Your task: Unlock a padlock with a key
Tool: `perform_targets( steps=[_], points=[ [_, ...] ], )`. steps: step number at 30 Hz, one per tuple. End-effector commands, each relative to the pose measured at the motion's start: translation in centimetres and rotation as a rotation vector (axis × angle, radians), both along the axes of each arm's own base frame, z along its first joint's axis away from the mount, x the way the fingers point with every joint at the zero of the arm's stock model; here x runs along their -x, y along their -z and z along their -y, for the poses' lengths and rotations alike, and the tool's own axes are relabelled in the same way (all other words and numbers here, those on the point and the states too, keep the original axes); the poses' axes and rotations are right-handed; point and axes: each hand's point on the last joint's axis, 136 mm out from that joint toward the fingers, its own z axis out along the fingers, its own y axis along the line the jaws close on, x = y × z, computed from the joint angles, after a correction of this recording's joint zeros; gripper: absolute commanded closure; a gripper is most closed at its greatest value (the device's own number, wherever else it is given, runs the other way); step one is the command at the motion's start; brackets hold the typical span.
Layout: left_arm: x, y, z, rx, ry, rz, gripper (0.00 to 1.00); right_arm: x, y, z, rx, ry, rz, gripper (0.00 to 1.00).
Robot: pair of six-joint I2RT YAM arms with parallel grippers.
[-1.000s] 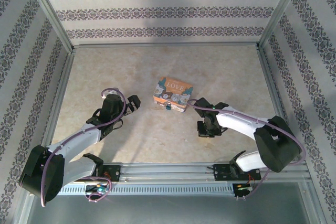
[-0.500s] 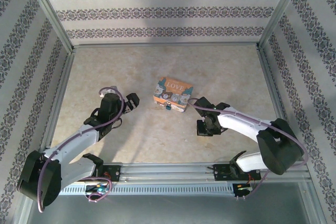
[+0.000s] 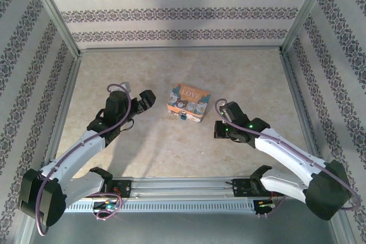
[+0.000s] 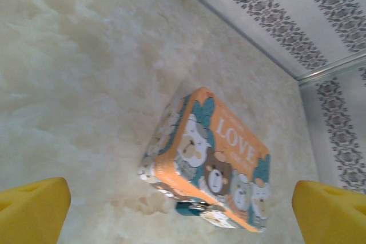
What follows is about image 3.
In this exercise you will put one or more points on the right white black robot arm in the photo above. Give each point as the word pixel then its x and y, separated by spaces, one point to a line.
pixel 288 155

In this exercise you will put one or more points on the aluminium mounting rail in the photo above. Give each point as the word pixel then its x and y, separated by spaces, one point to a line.
pixel 183 187

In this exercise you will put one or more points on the grey metal sheet panel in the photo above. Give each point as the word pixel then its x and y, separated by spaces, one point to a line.
pixel 183 229

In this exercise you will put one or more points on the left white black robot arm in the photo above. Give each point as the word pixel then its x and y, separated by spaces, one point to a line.
pixel 71 158

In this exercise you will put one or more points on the aluminium table back rail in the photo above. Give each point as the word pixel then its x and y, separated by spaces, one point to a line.
pixel 180 49

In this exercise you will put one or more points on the aluminium frame post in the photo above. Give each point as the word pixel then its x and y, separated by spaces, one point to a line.
pixel 54 12
pixel 306 12

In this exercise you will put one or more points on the aluminium table side rail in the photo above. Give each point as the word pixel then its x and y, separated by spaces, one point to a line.
pixel 64 107
pixel 298 107

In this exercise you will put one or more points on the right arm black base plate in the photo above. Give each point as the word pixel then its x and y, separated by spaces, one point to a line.
pixel 241 187

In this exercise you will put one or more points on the orange LOVE bear tin box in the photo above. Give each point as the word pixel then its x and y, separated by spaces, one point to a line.
pixel 188 98

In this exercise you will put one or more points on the small blue padlock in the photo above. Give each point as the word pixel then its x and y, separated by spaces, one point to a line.
pixel 182 116

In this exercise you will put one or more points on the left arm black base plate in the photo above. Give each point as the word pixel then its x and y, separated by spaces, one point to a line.
pixel 123 188

